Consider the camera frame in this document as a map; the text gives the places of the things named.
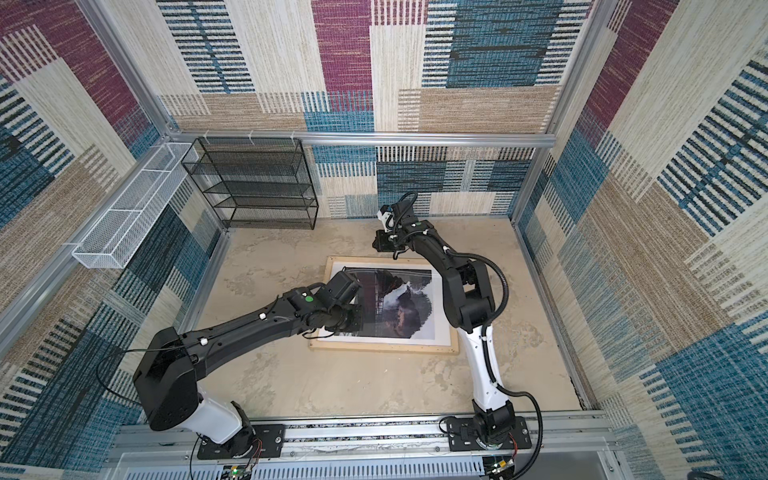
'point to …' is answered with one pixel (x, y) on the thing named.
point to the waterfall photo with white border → (403, 305)
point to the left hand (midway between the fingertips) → (366, 318)
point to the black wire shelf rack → (255, 183)
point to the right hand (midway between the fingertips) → (376, 245)
